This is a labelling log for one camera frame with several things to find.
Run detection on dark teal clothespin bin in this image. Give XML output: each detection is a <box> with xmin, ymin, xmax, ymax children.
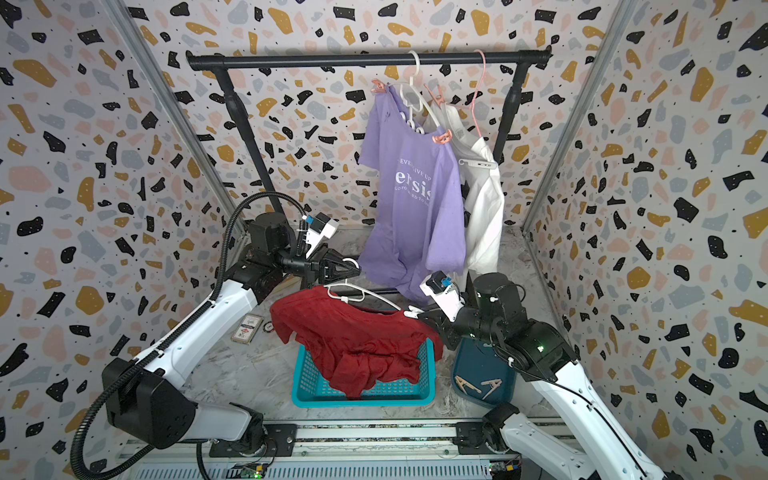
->
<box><xmin>451</xmin><ymin>338</ymin><xmax>516</xmax><ymax>408</ymax></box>

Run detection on black corrugated cable conduit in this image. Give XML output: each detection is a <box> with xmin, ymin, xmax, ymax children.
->
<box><xmin>70</xmin><ymin>191</ymin><xmax>307</xmax><ymax>480</ymax></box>

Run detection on pink clothespin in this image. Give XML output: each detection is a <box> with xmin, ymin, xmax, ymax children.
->
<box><xmin>432</xmin><ymin>130</ymin><xmax>453</xmax><ymax>145</ymax></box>
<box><xmin>371</xmin><ymin>79</ymin><xmax>388</xmax><ymax>94</ymax></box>

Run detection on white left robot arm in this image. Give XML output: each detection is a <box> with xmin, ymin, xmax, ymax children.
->
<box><xmin>102</xmin><ymin>212</ymin><xmax>359</xmax><ymax>455</ymax></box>

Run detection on white plastic hangers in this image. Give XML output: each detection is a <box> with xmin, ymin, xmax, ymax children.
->
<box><xmin>398</xmin><ymin>50</ymin><xmax>441</xmax><ymax>134</ymax></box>

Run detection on aluminium corner profile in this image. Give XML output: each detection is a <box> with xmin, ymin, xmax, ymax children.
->
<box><xmin>521</xmin><ymin>0</ymin><xmax>638</xmax><ymax>233</ymax></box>
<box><xmin>102</xmin><ymin>1</ymin><xmax>235</xmax><ymax>218</ymax></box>

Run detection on dark grey clothes rack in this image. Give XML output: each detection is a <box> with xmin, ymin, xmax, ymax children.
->
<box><xmin>186</xmin><ymin>46</ymin><xmax>552</xmax><ymax>213</ymax></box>

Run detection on red garment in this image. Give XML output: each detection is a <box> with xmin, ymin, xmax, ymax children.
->
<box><xmin>270</xmin><ymin>287</ymin><xmax>444</xmax><ymax>400</ymax></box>

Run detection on teal laundry basket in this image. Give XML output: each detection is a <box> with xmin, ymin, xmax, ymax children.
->
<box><xmin>292</xmin><ymin>339</ymin><xmax>436</xmax><ymax>408</ymax></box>

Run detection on aluminium corner profile right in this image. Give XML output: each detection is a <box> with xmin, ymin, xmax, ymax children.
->
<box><xmin>521</xmin><ymin>0</ymin><xmax>638</xmax><ymax>233</ymax></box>

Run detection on small card box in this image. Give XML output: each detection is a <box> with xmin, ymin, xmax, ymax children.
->
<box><xmin>231</xmin><ymin>314</ymin><xmax>264</xmax><ymax>344</ymax></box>

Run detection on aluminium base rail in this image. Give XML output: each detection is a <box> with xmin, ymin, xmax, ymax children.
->
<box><xmin>118</xmin><ymin>419</ymin><xmax>552</xmax><ymax>479</ymax></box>

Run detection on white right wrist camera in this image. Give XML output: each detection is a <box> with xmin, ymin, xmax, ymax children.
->
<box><xmin>420</xmin><ymin>271</ymin><xmax>464</xmax><ymax>323</ymax></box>

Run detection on pink wire hanger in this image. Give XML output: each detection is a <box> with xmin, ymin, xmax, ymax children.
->
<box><xmin>470</xmin><ymin>49</ymin><xmax>487</xmax><ymax>139</ymax></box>

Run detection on white printed t-shirt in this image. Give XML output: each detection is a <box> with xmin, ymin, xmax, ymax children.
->
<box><xmin>441</xmin><ymin>104</ymin><xmax>505</xmax><ymax>279</ymax></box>

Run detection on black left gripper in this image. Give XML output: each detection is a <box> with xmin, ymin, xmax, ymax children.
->
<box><xmin>273</xmin><ymin>246</ymin><xmax>360</xmax><ymax>294</ymax></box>

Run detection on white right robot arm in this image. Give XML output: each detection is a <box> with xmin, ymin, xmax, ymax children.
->
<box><xmin>418</xmin><ymin>271</ymin><xmax>667</xmax><ymax>479</ymax></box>

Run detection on aluminium corner profile left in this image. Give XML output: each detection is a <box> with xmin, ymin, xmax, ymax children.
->
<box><xmin>102</xmin><ymin>1</ymin><xmax>235</xmax><ymax>218</ymax></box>

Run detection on purple garment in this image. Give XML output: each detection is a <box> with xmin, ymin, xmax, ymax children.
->
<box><xmin>358</xmin><ymin>86</ymin><xmax>467</xmax><ymax>305</ymax></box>

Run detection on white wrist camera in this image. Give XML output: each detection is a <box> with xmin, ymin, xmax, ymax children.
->
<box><xmin>304</xmin><ymin>213</ymin><xmax>339</xmax><ymax>258</ymax></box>
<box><xmin>420</xmin><ymin>271</ymin><xmax>464</xmax><ymax>323</ymax></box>

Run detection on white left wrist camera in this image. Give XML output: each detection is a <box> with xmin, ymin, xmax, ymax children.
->
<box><xmin>304</xmin><ymin>213</ymin><xmax>339</xmax><ymax>258</ymax></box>

